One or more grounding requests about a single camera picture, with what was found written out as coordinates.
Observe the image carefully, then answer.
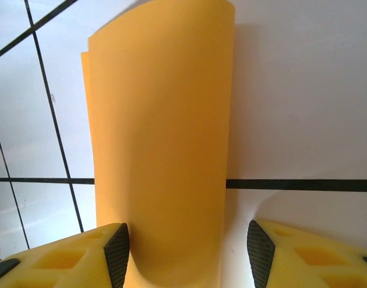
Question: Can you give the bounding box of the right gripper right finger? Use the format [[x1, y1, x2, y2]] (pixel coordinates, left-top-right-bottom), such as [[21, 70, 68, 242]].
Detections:
[[246, 218, 367, 288]]

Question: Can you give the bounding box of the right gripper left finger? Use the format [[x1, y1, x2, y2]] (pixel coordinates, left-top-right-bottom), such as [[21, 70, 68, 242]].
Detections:
[[0, 222, 132, 288]]

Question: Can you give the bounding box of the orange paper sheet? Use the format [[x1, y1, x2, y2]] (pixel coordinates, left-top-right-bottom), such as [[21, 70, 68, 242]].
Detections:
[[80, 0, 237, 288]]

